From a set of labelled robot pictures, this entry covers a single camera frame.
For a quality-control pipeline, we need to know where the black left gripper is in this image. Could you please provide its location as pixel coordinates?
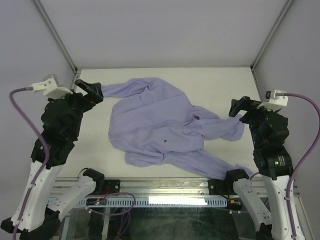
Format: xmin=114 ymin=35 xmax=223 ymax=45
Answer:
xmin=51 ymin=79 xmax=105 ymax=138

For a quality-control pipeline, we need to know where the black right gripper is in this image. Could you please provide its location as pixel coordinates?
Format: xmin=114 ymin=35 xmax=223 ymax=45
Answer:
xmin=228 ymin=95 xmax=278 ymax=148

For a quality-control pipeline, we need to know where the lilac zip-up jacket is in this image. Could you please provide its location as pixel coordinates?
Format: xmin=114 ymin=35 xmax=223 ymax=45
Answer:
xmin=101 ymin=77 xmax=245 ymax=180

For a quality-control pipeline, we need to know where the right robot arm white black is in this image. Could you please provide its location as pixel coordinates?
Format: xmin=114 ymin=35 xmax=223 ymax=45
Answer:
xmin=223 ymin=96 xmax=305 ymax=240

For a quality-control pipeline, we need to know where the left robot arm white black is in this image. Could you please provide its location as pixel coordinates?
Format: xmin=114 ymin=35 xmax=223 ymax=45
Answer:
xmin=0 ymin=75 xmax=105 ymax=240

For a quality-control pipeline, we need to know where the black orange power connector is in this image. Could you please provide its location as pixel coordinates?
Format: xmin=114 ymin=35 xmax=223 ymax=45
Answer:
xmin=226 ymin=198 xmax=244 ymax=211

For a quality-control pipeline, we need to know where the small black circuit board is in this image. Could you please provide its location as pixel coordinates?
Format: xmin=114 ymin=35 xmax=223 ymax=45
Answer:
xmin=86 ymin=198 xmax=108 ymax=206

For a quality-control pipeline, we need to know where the left aluminium side rail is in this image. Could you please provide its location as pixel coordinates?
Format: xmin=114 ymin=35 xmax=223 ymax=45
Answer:
xmin=67 ymin=69 xmax=82 ymax=91

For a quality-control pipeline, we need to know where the aluminium side rail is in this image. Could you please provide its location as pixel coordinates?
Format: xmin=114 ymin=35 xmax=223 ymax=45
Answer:
xmin=67 ymin=69 xmax=82 ymax=91
xmin=251 ymin=69 xmax=269 ymax=102

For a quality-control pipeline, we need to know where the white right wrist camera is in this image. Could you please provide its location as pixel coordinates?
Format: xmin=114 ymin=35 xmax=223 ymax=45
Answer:
xmin=257 ymin=89 xmax=289 ymax=112

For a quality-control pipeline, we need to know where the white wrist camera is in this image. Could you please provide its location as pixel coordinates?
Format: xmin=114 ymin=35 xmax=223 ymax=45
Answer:
xmin=257 ymin=89 xmax=289 ymax=112
xmin=25 ymin=74 xmax=73 ymax=100

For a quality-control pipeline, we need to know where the right aluminium side rail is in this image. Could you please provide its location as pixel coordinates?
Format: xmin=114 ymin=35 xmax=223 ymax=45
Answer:
xmin=251 ymin=69 xmax=269 ymax=102

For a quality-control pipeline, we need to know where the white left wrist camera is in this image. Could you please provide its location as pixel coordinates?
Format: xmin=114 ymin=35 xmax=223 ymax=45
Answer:
xmin=25 ymin=74 xmax=73 ymax=100

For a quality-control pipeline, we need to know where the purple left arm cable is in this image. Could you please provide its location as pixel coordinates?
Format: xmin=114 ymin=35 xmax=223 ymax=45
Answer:
xmin=9 ymin=86 xmax=137 ymax=240

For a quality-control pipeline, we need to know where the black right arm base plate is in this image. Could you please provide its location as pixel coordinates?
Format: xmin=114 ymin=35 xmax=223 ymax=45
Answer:
xmin=207 ymin=179 xmax=234 ymax=198

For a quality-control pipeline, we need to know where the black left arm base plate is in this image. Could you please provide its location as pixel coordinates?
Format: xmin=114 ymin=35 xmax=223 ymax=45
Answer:
xmin=100 ymin=179 xmax=121 ymax=195

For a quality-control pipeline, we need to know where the left aluminium corner post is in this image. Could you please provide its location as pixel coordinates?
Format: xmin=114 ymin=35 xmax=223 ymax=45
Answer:
xmin=31 ymin=0 xmax=78 ymax=73

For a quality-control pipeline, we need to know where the aluminium corner post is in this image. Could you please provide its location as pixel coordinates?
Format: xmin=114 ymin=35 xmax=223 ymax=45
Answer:
xmin=250 ymin=0 xmax=296 ymax=72
xmin=31 ymin=0 xmax=78 ymax=73

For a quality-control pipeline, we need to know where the right aluminium corner post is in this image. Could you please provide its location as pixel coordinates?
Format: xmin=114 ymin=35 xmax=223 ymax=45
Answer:
xmin=250 ymin=0 xmax=296 ymax=72

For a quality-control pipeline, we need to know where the aluminium front frame rail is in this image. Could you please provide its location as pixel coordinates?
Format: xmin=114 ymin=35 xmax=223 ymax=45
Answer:
xmin=49 ymin=176 xmax=300 ymax=199

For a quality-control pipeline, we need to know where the grey slotted cable duct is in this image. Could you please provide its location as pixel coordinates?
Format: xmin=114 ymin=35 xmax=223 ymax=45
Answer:
xmin=73 ymin=196 xmax=227 ymax=209

